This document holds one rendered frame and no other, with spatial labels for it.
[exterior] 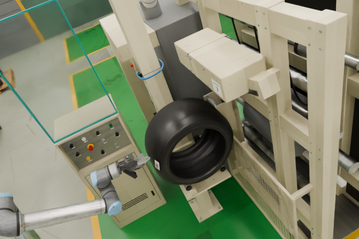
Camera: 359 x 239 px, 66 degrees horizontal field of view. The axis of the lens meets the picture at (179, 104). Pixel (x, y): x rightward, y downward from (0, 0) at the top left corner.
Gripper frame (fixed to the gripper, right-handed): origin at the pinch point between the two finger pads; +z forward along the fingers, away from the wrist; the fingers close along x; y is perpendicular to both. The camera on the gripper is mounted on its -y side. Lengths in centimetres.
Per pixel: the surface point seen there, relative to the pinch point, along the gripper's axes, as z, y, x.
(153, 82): 21, 37, 28
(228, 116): 71, -10, 21
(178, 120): 23.4, 25.3, -6.3
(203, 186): 31, -40, -7
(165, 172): 6.6, -5.4, -11.7
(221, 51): 54, 61, -11
